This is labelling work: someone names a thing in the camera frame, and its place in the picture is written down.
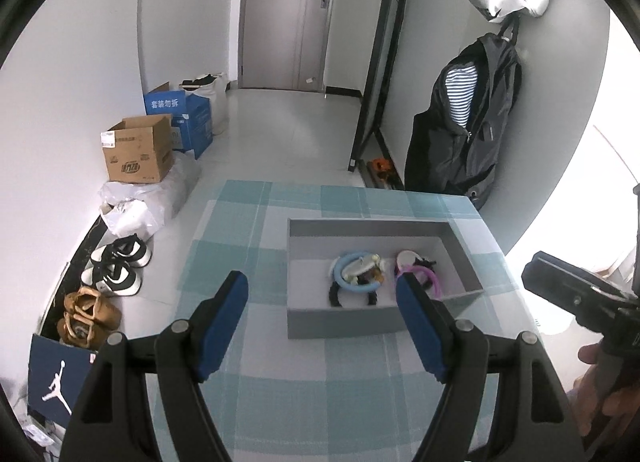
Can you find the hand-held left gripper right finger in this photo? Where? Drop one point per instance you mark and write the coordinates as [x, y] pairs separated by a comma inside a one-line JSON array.
[[415, 327]]

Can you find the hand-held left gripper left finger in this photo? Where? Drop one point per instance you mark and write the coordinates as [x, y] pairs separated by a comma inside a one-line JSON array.
[[230, 322]]

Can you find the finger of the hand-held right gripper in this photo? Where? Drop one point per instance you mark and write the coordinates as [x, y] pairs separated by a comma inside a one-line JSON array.
[[555, 282]]

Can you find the purple bangle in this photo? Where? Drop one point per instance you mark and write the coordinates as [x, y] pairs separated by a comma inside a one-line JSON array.
[[435, 282]]

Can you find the black hair clip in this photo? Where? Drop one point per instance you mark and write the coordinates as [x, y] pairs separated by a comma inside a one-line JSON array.
[[426, 263]]

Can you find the grey box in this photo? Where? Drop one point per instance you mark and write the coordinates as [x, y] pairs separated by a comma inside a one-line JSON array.
[[345, 322]]

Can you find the cream hair clip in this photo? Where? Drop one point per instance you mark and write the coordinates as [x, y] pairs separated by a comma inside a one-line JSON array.
[[362, 267]]

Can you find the black headband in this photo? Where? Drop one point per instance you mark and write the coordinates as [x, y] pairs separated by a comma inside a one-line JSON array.
[[331, 294]]

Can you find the blue bangle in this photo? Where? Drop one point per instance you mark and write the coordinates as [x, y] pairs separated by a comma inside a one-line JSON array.
[[340, 272]]

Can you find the person's right hand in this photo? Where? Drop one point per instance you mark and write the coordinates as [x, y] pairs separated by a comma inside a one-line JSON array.
[[591, 354]]

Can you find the teal checked tablecloth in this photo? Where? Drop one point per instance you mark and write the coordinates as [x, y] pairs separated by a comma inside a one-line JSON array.
[[310, 392]]

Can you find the black and white sneaker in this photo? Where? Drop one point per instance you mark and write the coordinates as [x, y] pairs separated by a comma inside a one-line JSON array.
[[125, 249], [112, 279]]

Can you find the brown leather shoe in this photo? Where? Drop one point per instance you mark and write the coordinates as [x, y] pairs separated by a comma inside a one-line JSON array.
[[97, 309], [75, 334]]

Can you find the white plastic bag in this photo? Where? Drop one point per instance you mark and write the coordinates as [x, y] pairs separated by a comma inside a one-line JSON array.
[[127, 216]]

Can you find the clear plastic bag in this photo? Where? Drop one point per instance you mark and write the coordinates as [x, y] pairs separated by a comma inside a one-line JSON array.
[[177, 182]]

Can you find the dark grey jacket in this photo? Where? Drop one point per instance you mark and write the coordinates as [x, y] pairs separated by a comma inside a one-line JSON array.
[[480, 142]]

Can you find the dark blue shoe box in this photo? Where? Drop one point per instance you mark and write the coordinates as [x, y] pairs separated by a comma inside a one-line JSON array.
[[50, 367]]

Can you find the brown cardboard box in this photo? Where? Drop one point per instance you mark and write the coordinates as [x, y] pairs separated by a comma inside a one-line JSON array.
[[135, 152]]

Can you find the blue cardboard box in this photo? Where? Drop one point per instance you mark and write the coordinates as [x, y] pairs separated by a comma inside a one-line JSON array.
[[197, 125]]

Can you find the striped shirt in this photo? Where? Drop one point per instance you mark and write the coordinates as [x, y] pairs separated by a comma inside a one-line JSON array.
[[461, 92]]

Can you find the black metal floor stand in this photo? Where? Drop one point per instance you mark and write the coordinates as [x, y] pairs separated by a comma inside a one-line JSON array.
[[372, 67]]

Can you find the grey door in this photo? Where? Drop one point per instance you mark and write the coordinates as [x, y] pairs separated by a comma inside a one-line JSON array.
[[280, 17]]

